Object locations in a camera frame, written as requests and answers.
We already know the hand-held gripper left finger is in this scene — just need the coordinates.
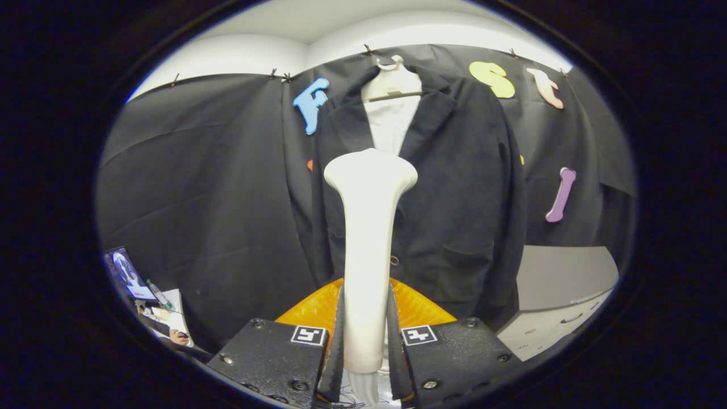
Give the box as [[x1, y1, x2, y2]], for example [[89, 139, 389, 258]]
[[204, 278, 345, 409]]

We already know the grey cabinet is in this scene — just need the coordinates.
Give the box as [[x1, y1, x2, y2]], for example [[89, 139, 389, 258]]
[[497, 245, 620, 362]]

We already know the black backdrop cloth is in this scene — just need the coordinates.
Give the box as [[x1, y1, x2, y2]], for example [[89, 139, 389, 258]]
[[97, 43, 637, 353]]

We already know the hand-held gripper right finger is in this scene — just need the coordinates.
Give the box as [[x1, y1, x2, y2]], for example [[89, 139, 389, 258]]
[[388, 277, 526, 409]]

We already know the cream plastic hanger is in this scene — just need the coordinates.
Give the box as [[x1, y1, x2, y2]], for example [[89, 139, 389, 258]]
[[361, 55, 424, 103]]

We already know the white garment steamer with hose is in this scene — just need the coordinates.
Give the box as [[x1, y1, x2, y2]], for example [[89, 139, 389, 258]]
[[324, 149, 419, 407]]

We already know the black blazer jacket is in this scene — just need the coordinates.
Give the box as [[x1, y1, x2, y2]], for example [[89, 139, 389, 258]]
[[287, 64, 529, 333]]

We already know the white desk with papers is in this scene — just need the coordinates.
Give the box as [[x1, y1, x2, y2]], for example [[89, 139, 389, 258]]
[[136, 289, 195, 348]]

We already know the green plastic bottle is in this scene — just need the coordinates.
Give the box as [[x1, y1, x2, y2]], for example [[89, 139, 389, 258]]
[[146, 278, 173, 310]]

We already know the white shirt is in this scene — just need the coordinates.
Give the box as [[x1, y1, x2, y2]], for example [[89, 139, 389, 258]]
[[363, 95, 422, 155]]

